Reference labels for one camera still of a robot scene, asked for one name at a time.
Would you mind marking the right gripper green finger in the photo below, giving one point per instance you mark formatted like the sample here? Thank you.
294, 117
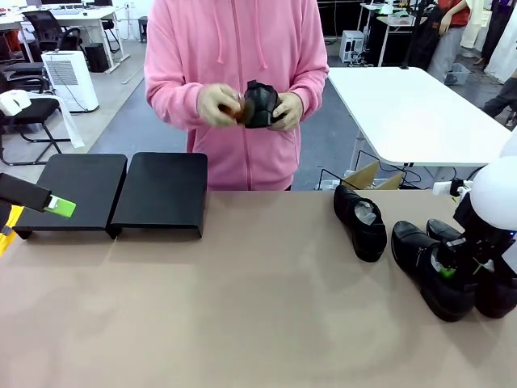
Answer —
452, 252
480, 266

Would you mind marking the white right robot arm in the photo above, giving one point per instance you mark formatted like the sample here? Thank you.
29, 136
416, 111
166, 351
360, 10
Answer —
497, 194

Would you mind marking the white power strip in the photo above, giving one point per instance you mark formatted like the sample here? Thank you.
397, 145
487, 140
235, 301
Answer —
327, 185

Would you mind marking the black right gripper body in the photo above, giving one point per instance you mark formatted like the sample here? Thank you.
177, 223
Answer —
484, 244

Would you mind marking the white bundle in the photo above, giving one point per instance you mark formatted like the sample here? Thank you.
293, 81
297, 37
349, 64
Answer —
14, 101

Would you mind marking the person left forearm pink sleeve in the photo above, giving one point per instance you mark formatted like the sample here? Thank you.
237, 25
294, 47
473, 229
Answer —
313, 85

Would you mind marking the black sled-base chair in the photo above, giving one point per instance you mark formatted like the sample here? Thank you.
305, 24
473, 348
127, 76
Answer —
36, 111

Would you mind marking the black leather shoe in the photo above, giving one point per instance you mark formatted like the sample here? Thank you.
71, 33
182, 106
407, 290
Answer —
498, 295
416, 246
365, 238
262, 105

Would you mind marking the person left hand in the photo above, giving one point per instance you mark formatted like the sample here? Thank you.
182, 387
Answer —
292, 113

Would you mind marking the large white table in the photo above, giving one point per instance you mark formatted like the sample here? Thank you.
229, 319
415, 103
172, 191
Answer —
404, 113

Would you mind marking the small black stool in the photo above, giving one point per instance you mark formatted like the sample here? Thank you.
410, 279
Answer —
143, 28

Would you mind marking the background table white frame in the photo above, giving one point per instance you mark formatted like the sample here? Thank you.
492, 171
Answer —
393, 40

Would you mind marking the white hanging cloth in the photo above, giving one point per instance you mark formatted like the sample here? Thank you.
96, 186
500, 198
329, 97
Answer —
68, 121

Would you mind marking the person right forearm pink sleeve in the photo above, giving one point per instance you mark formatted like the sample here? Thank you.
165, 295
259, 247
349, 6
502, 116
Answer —
169, 97

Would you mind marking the person torso pink hoodie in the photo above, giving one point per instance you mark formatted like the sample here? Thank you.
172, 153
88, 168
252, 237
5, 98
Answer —
238, 40

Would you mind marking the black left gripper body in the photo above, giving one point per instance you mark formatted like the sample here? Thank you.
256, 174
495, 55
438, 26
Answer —
20, 190

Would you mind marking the brown shoe brush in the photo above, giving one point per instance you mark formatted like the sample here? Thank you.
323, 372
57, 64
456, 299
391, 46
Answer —
245, 111

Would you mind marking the grey plastic bin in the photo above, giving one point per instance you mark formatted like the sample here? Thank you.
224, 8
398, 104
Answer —
458, 74

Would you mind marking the black office chair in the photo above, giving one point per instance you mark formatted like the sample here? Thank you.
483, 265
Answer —
44, 28
24, 70

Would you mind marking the white office desk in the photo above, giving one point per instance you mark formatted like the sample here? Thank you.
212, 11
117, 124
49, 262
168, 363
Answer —
89, 16

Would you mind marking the black metal shoe stand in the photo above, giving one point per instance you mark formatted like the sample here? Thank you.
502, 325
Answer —
81, 182
161, 190

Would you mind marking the white computer tower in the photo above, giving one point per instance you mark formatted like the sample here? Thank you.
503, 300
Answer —
351, 44

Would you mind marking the bystander in dark trousers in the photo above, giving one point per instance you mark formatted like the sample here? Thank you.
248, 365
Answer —
501, 97

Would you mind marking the brown cardboard box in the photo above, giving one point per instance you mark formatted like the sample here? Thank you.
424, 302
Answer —
363, 175

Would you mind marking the white air purifier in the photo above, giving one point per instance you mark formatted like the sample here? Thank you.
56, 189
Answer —
70, 85

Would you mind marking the person right hand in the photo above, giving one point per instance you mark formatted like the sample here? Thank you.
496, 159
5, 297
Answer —
210, 105

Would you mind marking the black computer tower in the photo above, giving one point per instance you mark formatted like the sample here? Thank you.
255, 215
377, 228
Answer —
97, 56

